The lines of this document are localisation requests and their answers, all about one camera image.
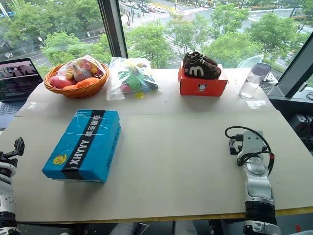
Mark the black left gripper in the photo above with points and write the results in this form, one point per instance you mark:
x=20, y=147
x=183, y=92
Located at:
x=8, y=158

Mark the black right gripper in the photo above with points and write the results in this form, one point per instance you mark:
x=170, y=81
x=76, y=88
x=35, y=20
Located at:
x=234, y=147

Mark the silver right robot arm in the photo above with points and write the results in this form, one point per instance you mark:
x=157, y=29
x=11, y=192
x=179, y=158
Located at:
x=259, y=188

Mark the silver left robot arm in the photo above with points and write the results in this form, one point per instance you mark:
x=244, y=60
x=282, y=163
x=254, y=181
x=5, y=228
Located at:
x=6, y=195

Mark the blue shoe box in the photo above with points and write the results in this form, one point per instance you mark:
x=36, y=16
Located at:
x=80, y=147

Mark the orange shoe box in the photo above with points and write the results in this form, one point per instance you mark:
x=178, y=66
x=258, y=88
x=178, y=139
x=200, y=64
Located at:
x=203, y=86

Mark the open laptop with lit screen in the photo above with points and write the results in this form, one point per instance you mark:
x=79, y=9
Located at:
x=17, y=80

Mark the clear water bottle lilac lid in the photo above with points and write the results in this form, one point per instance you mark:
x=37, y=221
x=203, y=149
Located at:
x=252, y=83

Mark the grey laptop keyboard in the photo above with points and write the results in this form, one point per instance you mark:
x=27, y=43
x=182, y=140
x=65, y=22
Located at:
x=267, y=84

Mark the black equipment case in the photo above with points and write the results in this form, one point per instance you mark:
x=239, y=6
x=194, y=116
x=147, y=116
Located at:
x=302, y=124

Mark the pink plush toy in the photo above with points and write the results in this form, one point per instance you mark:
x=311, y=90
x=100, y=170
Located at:
x=58, y=81

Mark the brown shoe with white logo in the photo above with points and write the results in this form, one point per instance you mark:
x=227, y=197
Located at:
x=190, y=55
x=205, y=71

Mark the orange wicker basket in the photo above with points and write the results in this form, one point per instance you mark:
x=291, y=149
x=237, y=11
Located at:
x=80, y=91

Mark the orange plush toy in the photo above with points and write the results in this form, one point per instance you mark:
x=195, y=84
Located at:
x=84, y=82

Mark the grey unicorn plush toy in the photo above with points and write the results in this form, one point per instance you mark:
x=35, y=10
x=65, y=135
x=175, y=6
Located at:
x=82, y=73

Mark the small yellow disc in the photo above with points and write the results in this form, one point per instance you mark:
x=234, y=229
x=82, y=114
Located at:
x=140, y=95

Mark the clear plastic bag over plush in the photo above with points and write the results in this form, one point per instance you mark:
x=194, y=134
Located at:
x=95, y=66

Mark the clear bag of colourful toys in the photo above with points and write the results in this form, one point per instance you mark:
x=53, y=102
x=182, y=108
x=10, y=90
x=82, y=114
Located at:
x=132, y=80

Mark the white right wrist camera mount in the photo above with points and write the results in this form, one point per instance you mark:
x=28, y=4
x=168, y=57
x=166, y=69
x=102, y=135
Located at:
x=252, y=142

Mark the dark window frame post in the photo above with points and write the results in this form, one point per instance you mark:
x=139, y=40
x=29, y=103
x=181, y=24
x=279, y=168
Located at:
x=293, y=71
x=112, y=27

